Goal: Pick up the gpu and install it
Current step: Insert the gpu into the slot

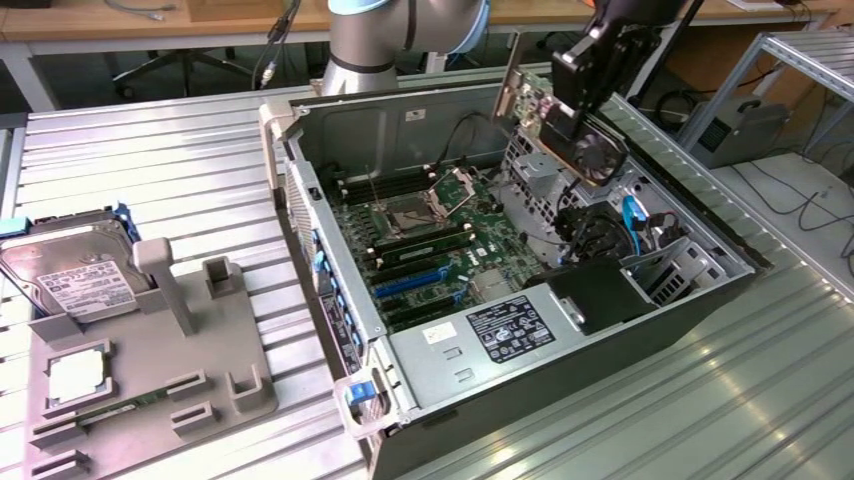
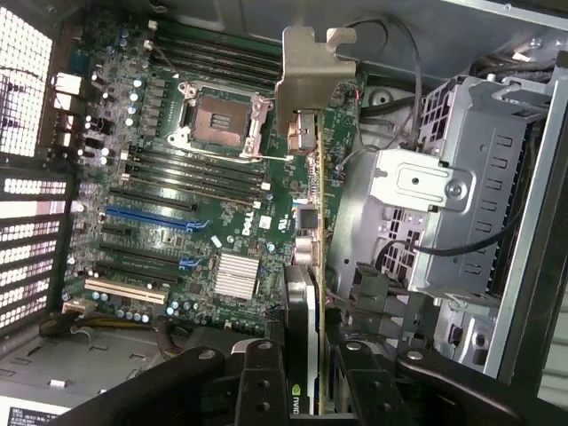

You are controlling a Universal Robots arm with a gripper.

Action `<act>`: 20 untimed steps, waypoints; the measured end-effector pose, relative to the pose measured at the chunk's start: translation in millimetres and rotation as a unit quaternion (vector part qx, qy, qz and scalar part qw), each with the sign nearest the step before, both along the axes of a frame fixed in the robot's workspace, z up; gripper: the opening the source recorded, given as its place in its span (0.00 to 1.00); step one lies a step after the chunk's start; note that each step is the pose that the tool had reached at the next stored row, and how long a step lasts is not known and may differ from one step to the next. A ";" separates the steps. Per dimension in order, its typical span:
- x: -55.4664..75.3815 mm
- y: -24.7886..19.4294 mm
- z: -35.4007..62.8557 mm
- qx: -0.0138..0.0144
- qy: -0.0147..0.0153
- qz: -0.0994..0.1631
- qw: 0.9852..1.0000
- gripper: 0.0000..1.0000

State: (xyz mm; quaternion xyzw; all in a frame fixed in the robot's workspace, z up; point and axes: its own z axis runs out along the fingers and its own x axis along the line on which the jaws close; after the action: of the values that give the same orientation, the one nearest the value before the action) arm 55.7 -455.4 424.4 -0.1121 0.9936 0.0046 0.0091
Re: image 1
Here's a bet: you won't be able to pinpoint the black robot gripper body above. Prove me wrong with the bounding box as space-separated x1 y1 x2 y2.
552 0 689 115

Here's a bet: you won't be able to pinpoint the graphics card with black fan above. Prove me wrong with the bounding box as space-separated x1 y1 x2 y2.
491 32 630 190

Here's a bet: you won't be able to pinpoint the perforated metal drive cage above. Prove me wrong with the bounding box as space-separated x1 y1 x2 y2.
499 124 590 237

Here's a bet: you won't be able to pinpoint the wooden desk with white legs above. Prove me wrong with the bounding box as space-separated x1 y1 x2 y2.
490 0 836 99

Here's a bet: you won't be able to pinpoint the metal socket cover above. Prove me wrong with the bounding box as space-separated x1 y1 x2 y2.
426 167 483 215

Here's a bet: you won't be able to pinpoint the grey box device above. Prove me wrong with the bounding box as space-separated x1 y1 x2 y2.
680 94 793 169

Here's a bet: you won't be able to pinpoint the CPU socket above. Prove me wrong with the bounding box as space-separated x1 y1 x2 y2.
379 197 437 237

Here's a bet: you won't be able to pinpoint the metal disk bay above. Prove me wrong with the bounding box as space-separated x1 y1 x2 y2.
620 237 726 307

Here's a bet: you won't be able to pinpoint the thin socket locking lever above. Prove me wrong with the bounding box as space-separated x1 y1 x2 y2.
366 163 386 206

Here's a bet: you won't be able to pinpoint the black plastic air shroud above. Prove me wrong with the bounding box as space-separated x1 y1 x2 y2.
525 260 660 336

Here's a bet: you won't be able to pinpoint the silver chipset heatsink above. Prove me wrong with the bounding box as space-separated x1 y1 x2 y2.
471 273 523 304

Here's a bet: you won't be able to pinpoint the blue expansion slot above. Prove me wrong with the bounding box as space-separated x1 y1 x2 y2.
373 267 450 299

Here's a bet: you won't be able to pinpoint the black expansion slot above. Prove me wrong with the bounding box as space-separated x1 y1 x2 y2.
383 294 463 327

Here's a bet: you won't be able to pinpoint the grey power supply unit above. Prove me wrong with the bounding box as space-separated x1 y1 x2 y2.
386 292 590 409

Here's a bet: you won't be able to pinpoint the open black PC case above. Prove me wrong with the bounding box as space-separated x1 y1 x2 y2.
258 59 776 480

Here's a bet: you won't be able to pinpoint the black office chair base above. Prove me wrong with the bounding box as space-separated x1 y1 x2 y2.
110 47 263 100

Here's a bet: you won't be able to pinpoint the long wooden desk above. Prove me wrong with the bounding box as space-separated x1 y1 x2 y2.
0 0 335 114

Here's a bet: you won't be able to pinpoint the grey plastic parts rack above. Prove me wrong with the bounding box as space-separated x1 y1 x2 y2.
23 238 279 480

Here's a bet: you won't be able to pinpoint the silver hard disk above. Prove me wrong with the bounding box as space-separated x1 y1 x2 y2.
0 219 153 324

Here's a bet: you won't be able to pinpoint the green loose RAM stick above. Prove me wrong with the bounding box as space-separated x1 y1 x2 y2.
76 389 173 431

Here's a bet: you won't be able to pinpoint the blue disk caddy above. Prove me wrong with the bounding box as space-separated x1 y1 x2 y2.
0 202 143 321

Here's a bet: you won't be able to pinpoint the silver CPU chip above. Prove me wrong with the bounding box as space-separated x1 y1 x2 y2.
47 357 113 402

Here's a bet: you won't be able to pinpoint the black looped case wire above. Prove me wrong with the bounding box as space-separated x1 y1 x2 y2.
445 113 510 167

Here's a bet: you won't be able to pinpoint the blue flat data wire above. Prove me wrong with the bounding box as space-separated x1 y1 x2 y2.
620 194 653 259

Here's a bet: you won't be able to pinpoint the black power wire bundle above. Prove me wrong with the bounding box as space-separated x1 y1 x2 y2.
553 204 633 262

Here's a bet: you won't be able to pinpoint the aluminium profile frame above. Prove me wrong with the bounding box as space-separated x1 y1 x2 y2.
678 30 854 172

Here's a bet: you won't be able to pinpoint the black floor cables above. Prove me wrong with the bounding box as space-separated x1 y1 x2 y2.
732 159 854 234

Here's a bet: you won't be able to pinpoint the hanging cable with metal plug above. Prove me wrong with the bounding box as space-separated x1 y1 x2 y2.
257 0 303 90

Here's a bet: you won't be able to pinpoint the grey cable on desk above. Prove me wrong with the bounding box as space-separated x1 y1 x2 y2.
105 0 179 22

